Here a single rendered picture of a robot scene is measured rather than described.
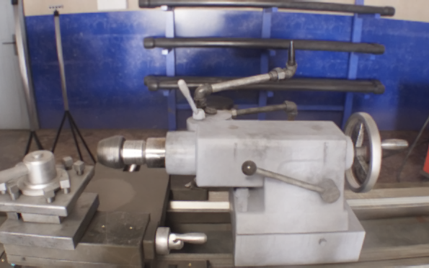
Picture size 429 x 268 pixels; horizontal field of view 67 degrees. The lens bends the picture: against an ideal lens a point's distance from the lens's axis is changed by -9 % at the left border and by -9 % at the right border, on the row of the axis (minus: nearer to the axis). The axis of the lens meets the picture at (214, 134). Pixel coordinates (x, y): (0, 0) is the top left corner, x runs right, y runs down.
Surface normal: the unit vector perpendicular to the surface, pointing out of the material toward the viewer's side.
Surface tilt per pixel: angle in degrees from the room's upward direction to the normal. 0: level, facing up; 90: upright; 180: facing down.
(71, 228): 0
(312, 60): 90
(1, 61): 90
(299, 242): 90
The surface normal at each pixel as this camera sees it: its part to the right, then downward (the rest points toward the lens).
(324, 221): 0.02, -0.11
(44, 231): 0.01, -0.93
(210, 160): 0.01, 0.30
